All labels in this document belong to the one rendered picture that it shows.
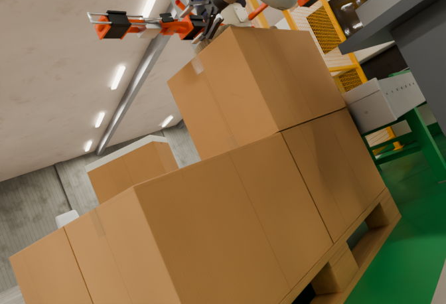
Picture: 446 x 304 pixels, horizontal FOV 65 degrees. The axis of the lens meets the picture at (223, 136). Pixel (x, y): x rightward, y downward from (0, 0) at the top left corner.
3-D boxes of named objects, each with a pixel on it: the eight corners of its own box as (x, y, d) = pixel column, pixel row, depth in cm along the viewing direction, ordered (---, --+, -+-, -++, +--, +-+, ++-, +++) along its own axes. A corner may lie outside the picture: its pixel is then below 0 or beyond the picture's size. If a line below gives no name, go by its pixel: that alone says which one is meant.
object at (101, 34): (122, 40, 118) (116, 26, 119) (132, 26, 113) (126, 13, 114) (99, 40, 112) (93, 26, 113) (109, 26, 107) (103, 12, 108)
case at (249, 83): (281, 139, 186) (249, 72, 190) (347, 106, 159) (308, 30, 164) (204, 168, 141) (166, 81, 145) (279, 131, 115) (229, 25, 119)
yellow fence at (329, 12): (395, 148, 380) (311, -17, 402) (405, 145, 373) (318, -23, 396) (359, 179, 292) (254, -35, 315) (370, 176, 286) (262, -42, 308)
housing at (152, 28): (153, 38, 127) (148, 28, 127) (163, 28, 122) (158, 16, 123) (137, 39, 122) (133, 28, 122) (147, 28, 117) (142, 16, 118)
